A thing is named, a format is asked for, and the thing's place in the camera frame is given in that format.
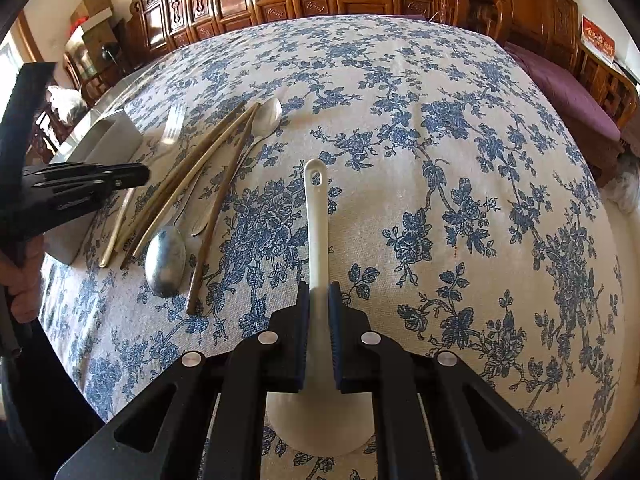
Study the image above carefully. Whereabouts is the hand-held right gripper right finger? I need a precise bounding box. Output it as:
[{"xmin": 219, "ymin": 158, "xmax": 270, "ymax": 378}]
[{"xmin": 329, "ymin": 281, "xmax": 582, "ymax": 480}]

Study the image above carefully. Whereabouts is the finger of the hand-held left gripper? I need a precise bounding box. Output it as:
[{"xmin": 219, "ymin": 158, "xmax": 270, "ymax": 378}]
[
  {"xmin": 30, "ymin": 187, "xmax": 108, "ymax": 214},
  {"xmin": 22, "ymin": 162, "xmax": 151, "ymax": 191}
]

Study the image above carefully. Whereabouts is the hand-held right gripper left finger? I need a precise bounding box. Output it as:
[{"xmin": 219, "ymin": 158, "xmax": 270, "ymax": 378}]
[{"xmin": 55, "ymin": 281, "xmax": 312, "ymax": 480}]

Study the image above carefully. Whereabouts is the grey metal utensil box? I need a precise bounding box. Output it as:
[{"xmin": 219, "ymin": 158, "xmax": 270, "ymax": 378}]
[{"xmin": 45, "ymin": 109, "xmax": 144, "ymax": 266}]

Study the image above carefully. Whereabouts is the white ceramic spoon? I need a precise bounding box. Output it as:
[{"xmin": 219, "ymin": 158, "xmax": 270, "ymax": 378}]
[{"xmin": 264, "ymin": 158, "xmax": 377, "ymax": 457}]

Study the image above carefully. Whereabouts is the large metal spoon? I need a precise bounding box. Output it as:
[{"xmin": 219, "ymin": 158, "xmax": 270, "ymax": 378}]
[{"xmin": 144, "ymin": 172, "xmax": 203, "ymax": 299}]

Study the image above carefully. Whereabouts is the slim metal spoon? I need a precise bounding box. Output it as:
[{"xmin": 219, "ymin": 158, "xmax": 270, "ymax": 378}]
[{"xmin": 190, "ymin": 97, "xmax": 284, "ymax": 238}]

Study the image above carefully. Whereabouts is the person's left hand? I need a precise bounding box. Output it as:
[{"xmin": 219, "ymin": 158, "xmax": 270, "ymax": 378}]
[{"xmin": 10, "ymin": 237, "xmax": 46, "ymax": 323}]

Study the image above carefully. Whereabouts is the dark wooden chair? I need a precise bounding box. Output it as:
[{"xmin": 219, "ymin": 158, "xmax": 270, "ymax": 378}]
[{"xmin": 31, "ymin": 104, "xmax": 73, "ymax": 163}]

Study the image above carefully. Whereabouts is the white plastic bag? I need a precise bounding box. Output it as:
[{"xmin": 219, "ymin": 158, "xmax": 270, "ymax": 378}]
[{"xmin": 47, "ymin": 85, "xmax": 89, "ymax": 126}]

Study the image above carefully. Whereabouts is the window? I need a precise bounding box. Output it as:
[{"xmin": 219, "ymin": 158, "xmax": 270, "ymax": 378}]
[{"xmin": 0, "ymin": 22, "xmax": 33, "ymax": 116}]

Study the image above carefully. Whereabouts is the brown cardboard box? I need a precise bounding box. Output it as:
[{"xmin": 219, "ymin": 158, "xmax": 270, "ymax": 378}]
[{"xmin": 70, "ymin": 0, "xmax": 116, "ymax": 31}]

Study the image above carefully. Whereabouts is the blue floral tablecloth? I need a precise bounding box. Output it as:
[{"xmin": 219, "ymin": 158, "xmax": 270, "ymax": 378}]
[{"xmin": 37, "ymin": 12, "xmax": 626, "ymax": 480}]

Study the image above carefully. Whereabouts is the person's black trouser leg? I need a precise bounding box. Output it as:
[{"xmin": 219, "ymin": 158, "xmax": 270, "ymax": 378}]
[{"xmin": 0, "ymin": 310, "xmax": 108, "ymax": 466}]

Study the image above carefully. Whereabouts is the purple bench cushion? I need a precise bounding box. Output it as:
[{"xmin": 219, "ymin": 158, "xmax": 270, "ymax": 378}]
[{"xmin": 504, "ymin": 41, "xmax": 624, "ymax": 145}]

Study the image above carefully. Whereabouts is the wooden armchair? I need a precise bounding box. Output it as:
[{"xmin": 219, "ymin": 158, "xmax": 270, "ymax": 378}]
[{"xmin": 434, "ymin": 0, "xmax": 507, "ymax": 43}]

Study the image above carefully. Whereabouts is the wooden bench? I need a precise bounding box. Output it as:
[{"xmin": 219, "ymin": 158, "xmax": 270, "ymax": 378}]
[{"xmin": 575, "ymin": 42, "xmax": 640, "ymax": 133}]

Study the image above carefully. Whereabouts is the red sign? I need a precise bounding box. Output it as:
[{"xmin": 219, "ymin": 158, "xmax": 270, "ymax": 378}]
[{"xmin": 579, "ymin": 15, "xmax": 617, "ymax": 64}]

